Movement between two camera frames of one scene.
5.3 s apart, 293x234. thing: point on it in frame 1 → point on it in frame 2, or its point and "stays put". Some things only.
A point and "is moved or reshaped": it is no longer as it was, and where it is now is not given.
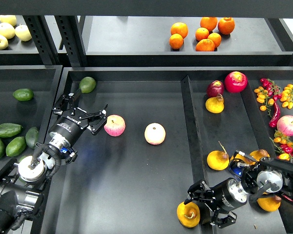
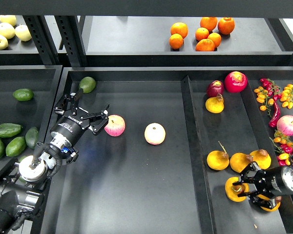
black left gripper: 66,131 stays put
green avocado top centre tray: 87,85 stays put
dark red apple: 215,88 stays put
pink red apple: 115,126 stays put
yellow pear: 188,215 is moved or reshaped
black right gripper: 229,193 → 281,180
